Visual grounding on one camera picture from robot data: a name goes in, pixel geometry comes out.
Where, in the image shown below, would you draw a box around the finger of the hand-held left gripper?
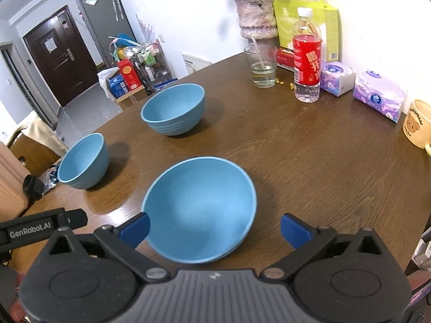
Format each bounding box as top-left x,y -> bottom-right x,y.
62,209 -> 87,230

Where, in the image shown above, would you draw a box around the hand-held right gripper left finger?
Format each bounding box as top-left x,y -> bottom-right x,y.
48,213 -> 171,284

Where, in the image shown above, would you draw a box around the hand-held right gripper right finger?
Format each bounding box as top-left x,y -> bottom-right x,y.
261,213 -> 384,284

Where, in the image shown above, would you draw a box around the blue bowl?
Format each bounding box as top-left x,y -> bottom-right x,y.
142,156 -> 258,264
57,133 -> 110,189
140,83 -> 206,137

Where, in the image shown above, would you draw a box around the person's left hand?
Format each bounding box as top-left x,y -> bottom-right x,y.
9,301 -> 26,322

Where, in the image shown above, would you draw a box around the black round object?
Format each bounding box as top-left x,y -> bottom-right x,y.
22,174 -> 44,200

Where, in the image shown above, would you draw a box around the pink suitcase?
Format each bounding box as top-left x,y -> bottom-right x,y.
0,141 -> 31,217

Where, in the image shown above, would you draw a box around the wooden chair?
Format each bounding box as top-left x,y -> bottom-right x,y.
7,129 -> 63,179

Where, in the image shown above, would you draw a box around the beige cloth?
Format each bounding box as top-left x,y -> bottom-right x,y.
20,116 -> 69,157

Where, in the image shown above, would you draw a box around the blue carton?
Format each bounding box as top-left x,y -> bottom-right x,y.
106,73 -> 130,98

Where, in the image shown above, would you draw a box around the purple bag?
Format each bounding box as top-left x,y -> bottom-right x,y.
407,272 -> 431,307

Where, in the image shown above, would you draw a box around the white plastic bag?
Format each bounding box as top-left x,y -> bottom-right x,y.
97,66 -> 120,100

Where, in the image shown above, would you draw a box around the grey interior door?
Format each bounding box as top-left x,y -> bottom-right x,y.
0,42 -> 59,130

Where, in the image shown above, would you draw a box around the dark brown door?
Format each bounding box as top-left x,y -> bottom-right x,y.
23,5 -> 100,108

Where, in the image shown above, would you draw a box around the tall red box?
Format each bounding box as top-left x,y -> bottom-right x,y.
117,59 -> 142,91

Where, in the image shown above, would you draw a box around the small purple tissue pack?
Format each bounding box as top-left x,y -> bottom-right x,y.
319,61 -> 357,97

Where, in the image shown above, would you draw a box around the clear drinking glass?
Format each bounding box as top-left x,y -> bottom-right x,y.
244,44 -> 278,89

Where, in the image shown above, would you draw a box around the large purple tissue pack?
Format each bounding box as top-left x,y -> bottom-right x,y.
353,69 -> 408,124

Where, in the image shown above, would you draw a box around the yellow bear mug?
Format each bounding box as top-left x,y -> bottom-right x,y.
402,99 -> 431,157

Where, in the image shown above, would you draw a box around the metal rack cart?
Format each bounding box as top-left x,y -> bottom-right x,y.
130,40 -> 172,90

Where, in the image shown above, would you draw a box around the red label water bottle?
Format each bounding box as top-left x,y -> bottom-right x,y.
291,7 -> 322,103

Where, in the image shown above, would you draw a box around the small red box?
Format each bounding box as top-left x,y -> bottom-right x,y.
276,47 -> 295,72

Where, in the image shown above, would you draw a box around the clear straw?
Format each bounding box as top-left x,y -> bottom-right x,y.
251,34 -> 266,71

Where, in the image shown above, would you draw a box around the blue bag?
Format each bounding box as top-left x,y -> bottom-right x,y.
108,33 -> 142,54

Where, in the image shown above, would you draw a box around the grey refrigerator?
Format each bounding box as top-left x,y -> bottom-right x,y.
75,0 -> 142,69

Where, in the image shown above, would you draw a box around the green snack bag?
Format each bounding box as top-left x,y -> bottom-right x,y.
273,0 -> 340,63

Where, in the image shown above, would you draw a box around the mottled pink vase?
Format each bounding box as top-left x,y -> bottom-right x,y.
235,0 -> 279,40

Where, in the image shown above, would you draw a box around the blue black cables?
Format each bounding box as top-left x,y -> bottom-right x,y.
47,163 -> 63,185

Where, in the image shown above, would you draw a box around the purple wall decal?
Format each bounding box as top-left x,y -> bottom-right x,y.
135,13 -> 157,43

